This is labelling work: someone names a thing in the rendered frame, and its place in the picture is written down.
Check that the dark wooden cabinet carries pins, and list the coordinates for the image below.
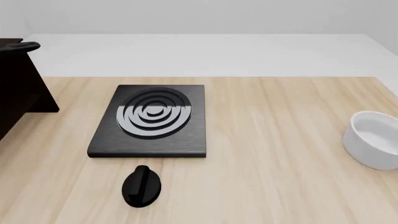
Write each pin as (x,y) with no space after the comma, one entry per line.
(18,93)

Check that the black frying pan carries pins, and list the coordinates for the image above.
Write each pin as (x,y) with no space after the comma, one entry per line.
(21,46)

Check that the flat black stove plate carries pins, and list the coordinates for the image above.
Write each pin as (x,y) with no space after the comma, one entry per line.
(149,144)

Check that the round black stove knob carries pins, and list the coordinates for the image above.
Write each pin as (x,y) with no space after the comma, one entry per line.
(141,190)

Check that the white ceramic bowl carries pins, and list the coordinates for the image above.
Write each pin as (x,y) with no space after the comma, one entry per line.
(373,140)

